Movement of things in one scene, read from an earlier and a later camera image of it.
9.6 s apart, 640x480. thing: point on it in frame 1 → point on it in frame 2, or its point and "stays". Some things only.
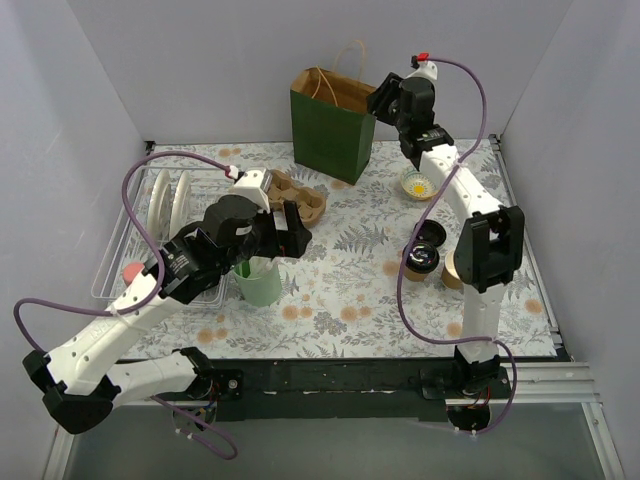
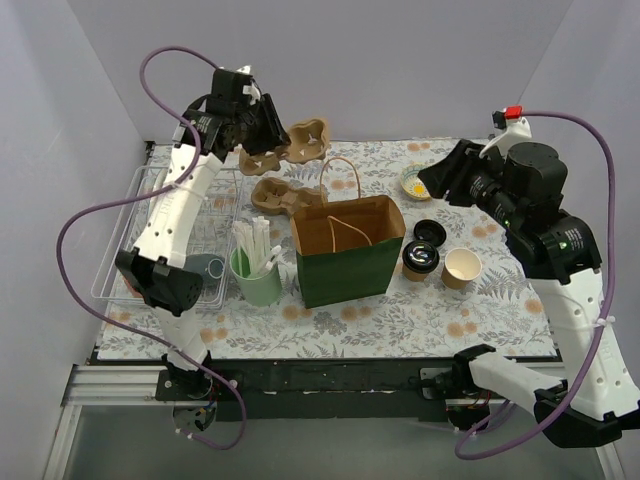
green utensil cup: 259,291 stays
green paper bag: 333,129 → 347,247
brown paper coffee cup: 414,276 stays
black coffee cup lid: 423,257 stays
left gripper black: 288,232 → 267,126
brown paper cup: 450,277 stays
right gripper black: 382,96 → 460,173
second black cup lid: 431,232 stays
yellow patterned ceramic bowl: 419,185 stays
